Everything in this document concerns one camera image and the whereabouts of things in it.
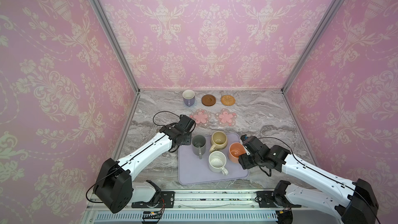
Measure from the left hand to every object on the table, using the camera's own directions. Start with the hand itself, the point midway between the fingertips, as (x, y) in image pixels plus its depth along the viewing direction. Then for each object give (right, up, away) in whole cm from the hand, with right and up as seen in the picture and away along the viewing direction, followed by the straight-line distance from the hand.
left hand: (186, 138), depth 84 cm
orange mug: (+28, -8, +5) cm, 29 cm away
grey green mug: (+7, -5, +6) cm, 11 cm away
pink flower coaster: (+8, +10, +22) cm, 25 cm away
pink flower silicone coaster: (+25, +9, +22) cm, 35 cm away
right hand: (+31, -10, -4) cm, 32 cm away
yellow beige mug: (+19, -2, +9) cm, 21 cm away
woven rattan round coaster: (+28, +22, +30) cm, 46 cm away
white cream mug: (+17, -13, +1) cm, 22 cm away
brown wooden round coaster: (+13, +22, +32) cm, 41 cm away
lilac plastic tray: (+3, -16, -2) cm, 17 cm away
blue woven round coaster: (+4, +19, +28) cm, 34 cm away
